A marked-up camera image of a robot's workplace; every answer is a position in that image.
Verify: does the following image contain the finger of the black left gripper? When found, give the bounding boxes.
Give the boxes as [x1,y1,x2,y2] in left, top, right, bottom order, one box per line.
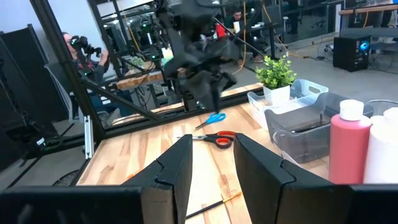
[188,70,220,113]
[217,72,238,94]

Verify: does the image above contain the large red paint bottle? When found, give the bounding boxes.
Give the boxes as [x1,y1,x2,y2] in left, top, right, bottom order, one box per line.
[328,99,373,185]

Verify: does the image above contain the black aluminium table frame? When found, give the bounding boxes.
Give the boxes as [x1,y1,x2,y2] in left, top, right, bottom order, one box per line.
[29,0,265,162]

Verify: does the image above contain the wooden background desk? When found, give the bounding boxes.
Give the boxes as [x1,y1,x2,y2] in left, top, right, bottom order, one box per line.
[338,2,398,16]

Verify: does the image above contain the clear plastic bin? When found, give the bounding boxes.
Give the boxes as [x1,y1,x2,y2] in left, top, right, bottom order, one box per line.
[247,79,330,131]

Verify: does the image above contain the red and black scissors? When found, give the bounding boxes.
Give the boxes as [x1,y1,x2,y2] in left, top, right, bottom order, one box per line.
[177,130,236,149]

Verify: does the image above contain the black computer tower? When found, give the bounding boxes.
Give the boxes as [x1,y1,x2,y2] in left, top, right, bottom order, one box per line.
[332,34,373,73]

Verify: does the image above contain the black partition panel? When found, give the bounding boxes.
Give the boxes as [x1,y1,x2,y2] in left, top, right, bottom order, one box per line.
[0,24,68,125]

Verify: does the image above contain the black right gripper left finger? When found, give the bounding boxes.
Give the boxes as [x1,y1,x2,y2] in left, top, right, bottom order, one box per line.
[123,134,193,224]

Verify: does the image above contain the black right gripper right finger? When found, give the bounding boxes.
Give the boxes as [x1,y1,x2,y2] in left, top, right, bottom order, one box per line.
[233,133,352,224]

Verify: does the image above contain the person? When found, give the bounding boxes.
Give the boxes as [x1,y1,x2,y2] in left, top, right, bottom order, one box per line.
[61,30,110,85]
[224,10,265,63]

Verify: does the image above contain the silver frame bracket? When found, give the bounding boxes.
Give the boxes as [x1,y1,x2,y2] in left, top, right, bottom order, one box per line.
[83,114,95,160]

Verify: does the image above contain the red background container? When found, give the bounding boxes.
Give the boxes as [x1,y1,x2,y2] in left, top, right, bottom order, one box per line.
[215,23,226,40]

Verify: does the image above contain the black background robot gripper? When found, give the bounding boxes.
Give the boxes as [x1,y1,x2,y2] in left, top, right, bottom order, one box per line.
[70,35,103,60]

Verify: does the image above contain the black paintbrush gold ferrule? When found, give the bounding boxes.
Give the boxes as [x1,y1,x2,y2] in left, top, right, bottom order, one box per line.
[185,191,243,220]

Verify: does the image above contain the blue scissors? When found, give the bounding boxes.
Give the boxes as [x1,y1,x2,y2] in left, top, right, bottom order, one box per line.
[195,112,227,130]

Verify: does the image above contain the black paintbrush silver ferrule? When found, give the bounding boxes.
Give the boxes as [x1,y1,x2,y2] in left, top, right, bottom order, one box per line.
[290,119,331,134]

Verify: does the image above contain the grey plastic bin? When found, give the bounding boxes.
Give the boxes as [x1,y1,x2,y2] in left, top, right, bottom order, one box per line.
[264,92,374,164]

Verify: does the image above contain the wooden background table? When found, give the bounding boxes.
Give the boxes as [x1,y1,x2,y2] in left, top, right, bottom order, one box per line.
[116,60,165,91]

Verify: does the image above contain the white paint bottle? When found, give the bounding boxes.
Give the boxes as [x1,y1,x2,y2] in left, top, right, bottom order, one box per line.
[363,107,398,184]

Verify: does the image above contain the clear bin with wire handle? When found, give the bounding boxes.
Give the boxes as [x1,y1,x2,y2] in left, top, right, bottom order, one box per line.
[272,99,398,167]

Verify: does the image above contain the green plant in white pot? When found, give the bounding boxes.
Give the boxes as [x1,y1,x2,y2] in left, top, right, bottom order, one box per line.
[255,55,298,106]

